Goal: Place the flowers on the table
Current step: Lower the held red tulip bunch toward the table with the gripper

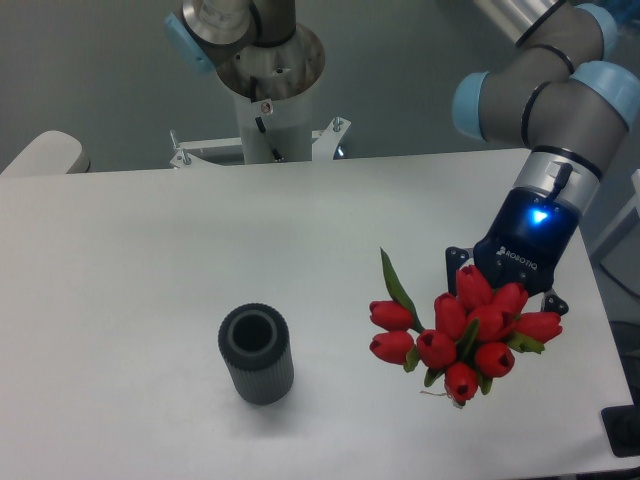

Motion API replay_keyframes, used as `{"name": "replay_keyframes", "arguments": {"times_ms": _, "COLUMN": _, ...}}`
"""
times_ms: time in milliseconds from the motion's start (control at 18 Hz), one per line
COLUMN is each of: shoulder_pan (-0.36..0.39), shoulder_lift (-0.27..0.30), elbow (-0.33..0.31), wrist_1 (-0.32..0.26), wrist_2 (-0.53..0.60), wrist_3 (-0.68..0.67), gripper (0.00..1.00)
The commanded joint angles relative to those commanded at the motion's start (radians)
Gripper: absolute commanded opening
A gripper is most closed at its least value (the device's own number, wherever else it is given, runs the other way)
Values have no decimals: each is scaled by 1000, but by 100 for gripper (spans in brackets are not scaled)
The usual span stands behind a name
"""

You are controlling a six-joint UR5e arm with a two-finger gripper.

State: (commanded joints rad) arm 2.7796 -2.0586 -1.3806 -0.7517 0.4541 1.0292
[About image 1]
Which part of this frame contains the red tulip bouquet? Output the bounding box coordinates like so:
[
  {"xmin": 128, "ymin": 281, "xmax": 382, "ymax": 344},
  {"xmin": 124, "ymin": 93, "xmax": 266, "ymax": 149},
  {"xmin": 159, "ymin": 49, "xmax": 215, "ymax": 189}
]
[{"xmin": 369, "ymin": 251, "xmax": 563, "ymax": 408}]

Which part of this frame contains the white furniture at right edge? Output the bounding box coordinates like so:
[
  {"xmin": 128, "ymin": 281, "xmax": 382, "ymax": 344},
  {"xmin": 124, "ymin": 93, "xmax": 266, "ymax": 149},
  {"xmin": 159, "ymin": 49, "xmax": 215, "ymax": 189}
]
[{"xmin": 587, "ymin": 168, "xmax": 640, "ymax": 301}]

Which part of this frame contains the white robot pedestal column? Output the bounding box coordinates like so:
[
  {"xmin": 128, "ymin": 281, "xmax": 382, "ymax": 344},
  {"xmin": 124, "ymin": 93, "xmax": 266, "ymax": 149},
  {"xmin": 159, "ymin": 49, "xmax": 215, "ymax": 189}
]
[{"xmin": 217, "ymin": 24, "xmax": 325, "ymax": 146}]

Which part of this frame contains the black box at table edge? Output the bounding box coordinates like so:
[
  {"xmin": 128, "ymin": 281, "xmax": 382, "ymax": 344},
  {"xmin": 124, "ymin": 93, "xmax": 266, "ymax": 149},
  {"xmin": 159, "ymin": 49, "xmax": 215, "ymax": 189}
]
[{"xmin": 601, "ymin": 405, "xmax": 639, "ymax": 458}]

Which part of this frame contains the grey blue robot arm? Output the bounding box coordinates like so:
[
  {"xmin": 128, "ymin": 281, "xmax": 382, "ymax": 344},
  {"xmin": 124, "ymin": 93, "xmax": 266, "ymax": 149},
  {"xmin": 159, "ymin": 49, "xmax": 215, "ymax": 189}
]
[{"xmin": 164, "ymin": 1, "xmax": 639, "ymax": 314}]

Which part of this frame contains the white metal base bracket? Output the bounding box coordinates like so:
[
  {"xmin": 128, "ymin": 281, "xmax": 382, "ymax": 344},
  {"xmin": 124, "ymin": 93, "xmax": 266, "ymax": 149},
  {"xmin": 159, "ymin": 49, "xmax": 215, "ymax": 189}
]
[{"xmin": 170, "ymin": 116, "xmax": 352, "ymax": 169}]

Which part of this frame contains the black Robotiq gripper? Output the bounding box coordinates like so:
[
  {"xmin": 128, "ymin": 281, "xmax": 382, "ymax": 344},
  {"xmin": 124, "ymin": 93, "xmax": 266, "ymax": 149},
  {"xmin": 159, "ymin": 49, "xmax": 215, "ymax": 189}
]
[{"xmin": 445, "ymin": 188, "xmax": 580, "ymax": 316}]

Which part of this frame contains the dark grey ribbed vase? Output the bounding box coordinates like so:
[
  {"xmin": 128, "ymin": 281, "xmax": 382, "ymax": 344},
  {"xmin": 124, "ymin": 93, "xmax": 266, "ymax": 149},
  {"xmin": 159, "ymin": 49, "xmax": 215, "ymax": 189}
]
[{"xmin": 218, "ymin": 303, "xmax": 294, "ymax": 405}]

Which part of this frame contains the beige chair armrest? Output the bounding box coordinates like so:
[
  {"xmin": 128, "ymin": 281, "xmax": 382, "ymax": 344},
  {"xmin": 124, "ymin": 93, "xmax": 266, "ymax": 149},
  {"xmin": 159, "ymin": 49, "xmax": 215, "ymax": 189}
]
[{"xmin": 1, "ymin": 130, "xmax": 91, "ymax": 178}]

